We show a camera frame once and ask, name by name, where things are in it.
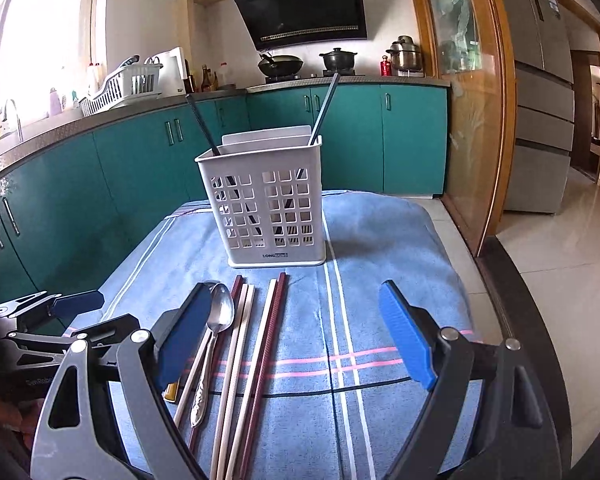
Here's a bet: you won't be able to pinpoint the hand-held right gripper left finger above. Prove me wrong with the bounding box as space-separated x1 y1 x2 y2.
30 283 214 480

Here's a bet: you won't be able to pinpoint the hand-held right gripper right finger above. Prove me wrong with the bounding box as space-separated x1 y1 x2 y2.
379 281 568 480

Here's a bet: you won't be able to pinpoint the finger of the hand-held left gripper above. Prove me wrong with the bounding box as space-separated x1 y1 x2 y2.
0 289 105 334
2 313 143 357

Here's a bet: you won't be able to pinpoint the stainless steel spoon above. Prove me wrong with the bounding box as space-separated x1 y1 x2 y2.
190 281 236 428

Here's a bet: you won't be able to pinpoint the dark red chopstick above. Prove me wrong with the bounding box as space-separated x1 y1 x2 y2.
187 274 244 453
240 272 288 480

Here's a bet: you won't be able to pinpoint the white plastic utensil holder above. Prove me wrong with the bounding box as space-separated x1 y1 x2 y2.
195 125 327 267

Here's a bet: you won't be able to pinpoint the blue striped cloth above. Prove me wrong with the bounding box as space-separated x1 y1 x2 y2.
62 189 486 480

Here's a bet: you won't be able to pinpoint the chrome faucet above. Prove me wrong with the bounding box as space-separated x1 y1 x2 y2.
2 99 25 142

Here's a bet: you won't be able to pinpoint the white bottle with red cap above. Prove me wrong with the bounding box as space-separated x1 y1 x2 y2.
87 62 104 97

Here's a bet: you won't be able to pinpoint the wooden framed glass door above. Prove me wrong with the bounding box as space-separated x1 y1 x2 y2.
409 0 518 257

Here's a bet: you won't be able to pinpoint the white dish rack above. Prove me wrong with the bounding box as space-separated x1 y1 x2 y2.
79 55 164 117

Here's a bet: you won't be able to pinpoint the kitchen window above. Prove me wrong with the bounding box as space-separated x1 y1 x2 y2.
0 0 107 128

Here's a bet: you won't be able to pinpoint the white countertop appliance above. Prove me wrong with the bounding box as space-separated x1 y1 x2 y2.
157 46 189 96

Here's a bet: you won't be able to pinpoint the dark sauce bottles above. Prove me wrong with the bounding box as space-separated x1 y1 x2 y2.
199 64 221 93

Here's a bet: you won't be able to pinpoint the silver refrigerator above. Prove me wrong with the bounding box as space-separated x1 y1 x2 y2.
489 0 577 217

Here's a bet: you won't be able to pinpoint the gas stove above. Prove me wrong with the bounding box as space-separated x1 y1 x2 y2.
264 72 367 85

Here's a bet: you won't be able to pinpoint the stacked steel pots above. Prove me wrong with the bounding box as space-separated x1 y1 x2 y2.
386 36 425 73

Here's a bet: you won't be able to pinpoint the black lidded pot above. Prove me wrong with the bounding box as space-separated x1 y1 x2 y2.
320 47 357 72

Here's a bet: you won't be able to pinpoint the black wok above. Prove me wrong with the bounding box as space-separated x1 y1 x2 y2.
257 52 305 79

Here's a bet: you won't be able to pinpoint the black range hood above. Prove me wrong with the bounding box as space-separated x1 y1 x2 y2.
229 0 369 52

